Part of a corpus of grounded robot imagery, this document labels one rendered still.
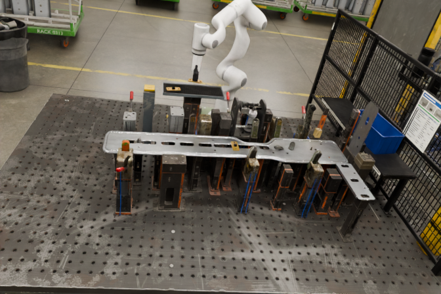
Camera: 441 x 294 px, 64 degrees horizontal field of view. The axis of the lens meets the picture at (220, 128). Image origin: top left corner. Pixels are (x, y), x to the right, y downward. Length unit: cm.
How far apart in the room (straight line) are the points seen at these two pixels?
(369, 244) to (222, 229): 82
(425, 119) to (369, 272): 88
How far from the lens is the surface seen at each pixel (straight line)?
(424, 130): 226
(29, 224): 199
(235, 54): 237
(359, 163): 217
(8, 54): 437
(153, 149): 189
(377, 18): 477
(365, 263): 211
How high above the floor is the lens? 215
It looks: 32 degrees down
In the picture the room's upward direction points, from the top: 11 degrees clockwise
